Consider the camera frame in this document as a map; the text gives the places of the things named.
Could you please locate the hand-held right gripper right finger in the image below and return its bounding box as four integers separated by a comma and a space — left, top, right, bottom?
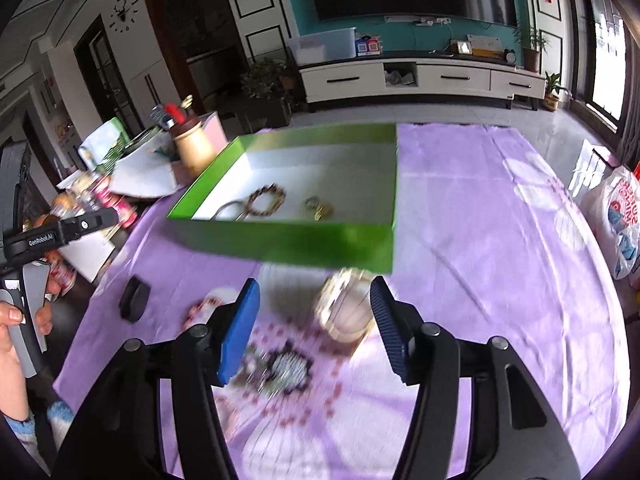
369, 275, 583, 480

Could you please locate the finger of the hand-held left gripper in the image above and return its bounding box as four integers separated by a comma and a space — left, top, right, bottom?
61, 208, 120, 244

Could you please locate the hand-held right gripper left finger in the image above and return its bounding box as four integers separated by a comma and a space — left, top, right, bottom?
52, 278, 261, 480

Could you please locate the cream wrist watch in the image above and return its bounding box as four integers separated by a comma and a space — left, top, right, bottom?
314, 267, 377, 343

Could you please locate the red pink bead bracelet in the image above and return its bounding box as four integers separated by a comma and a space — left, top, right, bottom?
186, 287, 238, 331

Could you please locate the green cardboard box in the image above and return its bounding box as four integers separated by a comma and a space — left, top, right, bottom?
166, 123, 398, 276

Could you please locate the person's left hand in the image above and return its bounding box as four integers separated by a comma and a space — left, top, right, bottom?
0, 280, 60, 418

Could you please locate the red snack packet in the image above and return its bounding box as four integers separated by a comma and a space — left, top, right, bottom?
97, 177, 138, 228

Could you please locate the white paper sheet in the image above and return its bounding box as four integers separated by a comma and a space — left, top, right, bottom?
110, 142, 186, 198

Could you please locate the green white carton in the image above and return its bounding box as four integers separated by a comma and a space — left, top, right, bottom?
80, 117, 131, 171

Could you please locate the wooden jar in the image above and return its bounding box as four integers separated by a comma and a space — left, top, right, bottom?
170, 115, 217, 177

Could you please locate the purple floral tablecloth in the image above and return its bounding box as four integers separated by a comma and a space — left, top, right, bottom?
52, 122, 631, 480

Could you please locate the pale pink box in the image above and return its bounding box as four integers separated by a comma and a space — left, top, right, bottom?
200, 110, 230, 161

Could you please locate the dark plant stand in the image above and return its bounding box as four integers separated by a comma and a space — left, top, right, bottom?
240, 97, 293, 128

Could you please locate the leafy potted plant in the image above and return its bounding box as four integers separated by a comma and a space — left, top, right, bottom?
241, 57, 296, 101

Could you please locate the white television cabinet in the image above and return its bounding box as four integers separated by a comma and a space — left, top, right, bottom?
298, 52, 547, 111

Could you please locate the white printed plastic bag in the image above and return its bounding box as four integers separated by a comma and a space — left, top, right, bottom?
580, 165, 640, 281

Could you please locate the clear plastic storage box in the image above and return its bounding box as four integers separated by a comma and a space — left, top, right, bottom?
288, 27, 357, 66

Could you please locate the small potted plant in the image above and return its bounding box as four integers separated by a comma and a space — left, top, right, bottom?
542, 71, 568, 112

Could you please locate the desk calendar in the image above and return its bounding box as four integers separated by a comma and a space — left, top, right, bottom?
467, 34, 502, 57

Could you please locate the tall bamboo potted plant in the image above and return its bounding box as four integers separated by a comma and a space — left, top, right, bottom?
515, 22, 548, 73

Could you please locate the green jade bracelet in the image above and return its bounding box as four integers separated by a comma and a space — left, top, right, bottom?
304, 196, 335, 221

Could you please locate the brown bead bracelet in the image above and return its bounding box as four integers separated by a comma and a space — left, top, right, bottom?
244, 184, 287, 218

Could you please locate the black wall clock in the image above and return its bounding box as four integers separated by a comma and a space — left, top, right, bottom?
109, 0, 137, 31

